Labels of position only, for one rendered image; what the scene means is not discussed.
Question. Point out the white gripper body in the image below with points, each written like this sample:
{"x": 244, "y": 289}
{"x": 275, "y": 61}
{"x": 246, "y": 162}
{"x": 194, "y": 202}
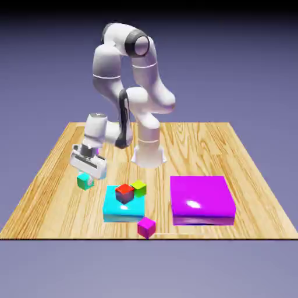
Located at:
{"x": 89, "y": 165}

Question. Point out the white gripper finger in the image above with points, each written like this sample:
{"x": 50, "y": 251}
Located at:
{"x": 90, "y": 181}

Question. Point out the small green cube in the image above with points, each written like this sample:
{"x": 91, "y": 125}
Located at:
{"x": 83, "y": 181}

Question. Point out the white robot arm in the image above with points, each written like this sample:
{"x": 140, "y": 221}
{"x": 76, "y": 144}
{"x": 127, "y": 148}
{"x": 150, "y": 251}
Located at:
{"x": 144, "y": 97}

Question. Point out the small red cube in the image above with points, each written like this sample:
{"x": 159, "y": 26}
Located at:
{"x": 124, "y": 193}

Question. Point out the small yellow-green cube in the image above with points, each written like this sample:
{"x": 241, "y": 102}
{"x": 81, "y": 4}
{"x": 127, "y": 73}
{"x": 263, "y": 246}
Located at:
{"x": 139, "y": 187}

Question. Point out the small magenta cube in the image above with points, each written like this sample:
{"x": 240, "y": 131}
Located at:
{"x": 146, "y": 227}

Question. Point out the large cyan box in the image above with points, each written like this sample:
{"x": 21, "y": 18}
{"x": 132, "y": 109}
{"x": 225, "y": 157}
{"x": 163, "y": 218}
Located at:
{"x": 123, "y": 209}

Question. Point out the large magenta box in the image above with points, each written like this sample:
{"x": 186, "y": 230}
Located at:
{"x": 201, "y": 198}

